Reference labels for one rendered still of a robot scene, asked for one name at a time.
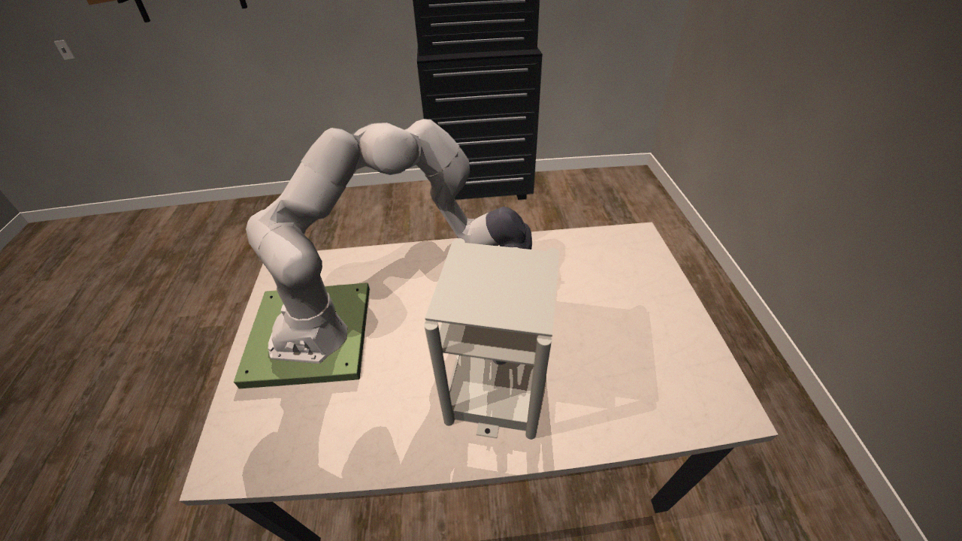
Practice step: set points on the grey shelving unit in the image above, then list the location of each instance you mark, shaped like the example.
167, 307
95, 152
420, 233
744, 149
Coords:
505, 289

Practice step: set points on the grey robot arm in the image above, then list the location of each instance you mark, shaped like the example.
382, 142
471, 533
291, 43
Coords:
309, 324

